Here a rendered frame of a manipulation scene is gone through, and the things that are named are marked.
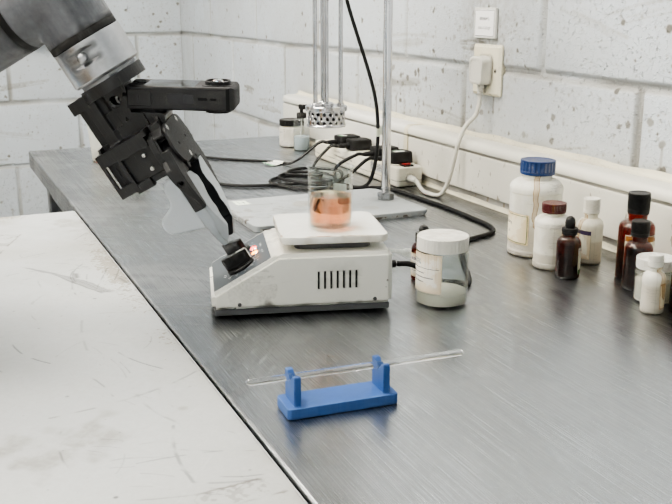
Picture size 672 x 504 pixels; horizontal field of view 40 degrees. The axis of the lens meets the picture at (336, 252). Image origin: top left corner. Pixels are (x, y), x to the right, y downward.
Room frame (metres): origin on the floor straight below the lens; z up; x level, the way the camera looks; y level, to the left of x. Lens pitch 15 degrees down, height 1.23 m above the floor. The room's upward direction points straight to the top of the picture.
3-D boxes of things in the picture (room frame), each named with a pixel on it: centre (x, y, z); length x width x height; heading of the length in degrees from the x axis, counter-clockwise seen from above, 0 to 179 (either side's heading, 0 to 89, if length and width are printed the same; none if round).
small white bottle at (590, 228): (1.18, -0.34, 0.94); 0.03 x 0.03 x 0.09
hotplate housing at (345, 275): (1.03, 0.03, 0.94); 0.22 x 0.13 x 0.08; 99
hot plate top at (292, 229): (1.04, 0.01, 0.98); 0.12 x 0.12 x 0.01; 9
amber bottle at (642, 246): (1.07, -0.36, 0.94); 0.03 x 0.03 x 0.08
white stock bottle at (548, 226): (1.16, -0.28, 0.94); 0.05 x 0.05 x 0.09
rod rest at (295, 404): (0.73, 0.00, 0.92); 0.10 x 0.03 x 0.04; 110
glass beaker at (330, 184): (1.01, 0.01, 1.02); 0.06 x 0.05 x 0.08; 1
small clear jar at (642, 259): (1.02, -0.37, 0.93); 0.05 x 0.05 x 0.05
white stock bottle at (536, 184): (1.23, -0.27, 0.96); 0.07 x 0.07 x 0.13
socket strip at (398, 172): (1.88, -0.06, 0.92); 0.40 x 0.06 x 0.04; 24
